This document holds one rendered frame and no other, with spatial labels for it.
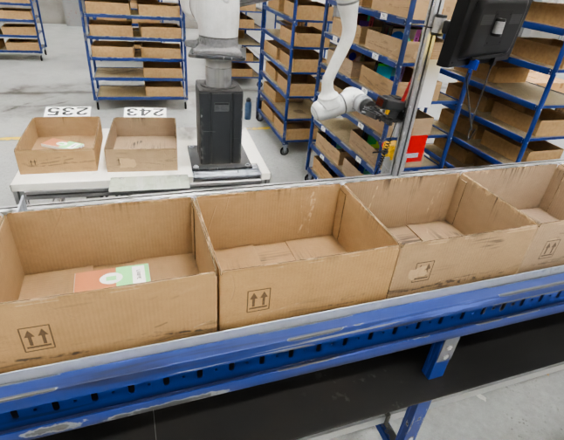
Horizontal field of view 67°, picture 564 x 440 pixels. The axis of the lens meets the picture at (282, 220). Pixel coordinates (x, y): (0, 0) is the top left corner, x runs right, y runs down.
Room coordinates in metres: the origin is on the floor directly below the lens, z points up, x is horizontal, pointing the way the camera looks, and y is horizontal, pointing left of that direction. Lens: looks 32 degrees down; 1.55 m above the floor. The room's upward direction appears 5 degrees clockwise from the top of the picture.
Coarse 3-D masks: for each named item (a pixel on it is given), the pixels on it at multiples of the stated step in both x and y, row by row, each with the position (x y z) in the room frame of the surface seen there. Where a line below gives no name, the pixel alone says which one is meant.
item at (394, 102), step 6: (378, 96) 1.80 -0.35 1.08; (384, 96) 1.79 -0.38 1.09; (390, 96) 1.80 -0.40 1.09; (396, 96) 1.82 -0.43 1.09; (378, 102) 1.79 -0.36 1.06; (384, 102) 1.76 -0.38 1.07; (390, 102) 1.76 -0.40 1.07; (396, 102) 1.77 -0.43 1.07; (402, 102) 1.79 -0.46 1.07; (384, 108) 1.76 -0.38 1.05; (390, 108) 1.77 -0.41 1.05; (396, 108) 1.78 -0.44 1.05; (402, 108) 1.79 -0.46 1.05; (390, 114) 1.79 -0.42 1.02; (396, 114) 1.80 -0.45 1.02
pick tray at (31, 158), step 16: (32, 128) 1.74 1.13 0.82; (48, 128) 1.81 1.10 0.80; (64, 128) 1.83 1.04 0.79; (80, 128) 1.86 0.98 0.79; (96, 128) 1.88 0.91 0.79; (32, 144) 1.69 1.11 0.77; (96, 144) 1.61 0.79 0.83; (32, 160) 1.46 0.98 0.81; (48, 160) 1.47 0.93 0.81; (64, 160) 1.49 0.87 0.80; (80, 160) 1.51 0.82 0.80; (96, 160) 1.55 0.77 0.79
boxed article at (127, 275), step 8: (144, 264) 0.79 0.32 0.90; (80, 272) 0.73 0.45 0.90; (88, 272) 0.74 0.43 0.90; (96, 272) 0.74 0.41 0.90; (104, 272) 0.74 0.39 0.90; (112, 272) 0.74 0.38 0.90; (120, 272) 0.75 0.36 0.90; (128, 272) 0.75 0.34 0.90; (136, 272) 0.75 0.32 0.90; (144, 272) 0.75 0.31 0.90; (80, 280) 0.71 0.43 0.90; (88, 280) 0.71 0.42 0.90; (96, 280) 0.71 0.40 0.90; (104, 280) 0.72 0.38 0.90; (112, 280) 0.72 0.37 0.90; (120, 280) 0.72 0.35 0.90; (128, 280) 0.72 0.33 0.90; (136, 280) 0.73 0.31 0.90; (144, 280) 0.73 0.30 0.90; (80, 288) 0.68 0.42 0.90; (88, 288) 0.69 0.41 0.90; (96, 288) 0.69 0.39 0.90
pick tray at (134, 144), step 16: (112, 128) 1.79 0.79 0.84; (128, 128) 1.91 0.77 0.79; (144, 128) 1.93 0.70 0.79; (160, 128) 1.95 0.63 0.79; (112, 144) 1.72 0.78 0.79; (128, 144) 1.81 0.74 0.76; (144, 144) 1.82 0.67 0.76; (160, 144) 1.84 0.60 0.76; (176, 144) 1.65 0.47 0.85; (112, 160) 1.53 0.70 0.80; (128, 160) 1.55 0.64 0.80; (144, 160) 1.57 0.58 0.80; (160, 160) 1.58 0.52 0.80; (176, 160) 1.60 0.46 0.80
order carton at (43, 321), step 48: (0, 240) 0.66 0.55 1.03; (48, 240) 0.75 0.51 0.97; (96, 240) 0.79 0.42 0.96; (144, 240) 0.83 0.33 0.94; (192, 240) 0.86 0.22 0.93; (0, 288) 0.59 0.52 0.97; (48, 288) 0.69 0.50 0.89; (144, 288) 0.55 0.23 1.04; (192, 288) 0.59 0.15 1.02; (0, 336) 0.47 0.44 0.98; (48, 336) 0.49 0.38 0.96; (96, 336) 0.52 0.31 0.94; (144, 336) 0.55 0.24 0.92; (192, 336) 0.58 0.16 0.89
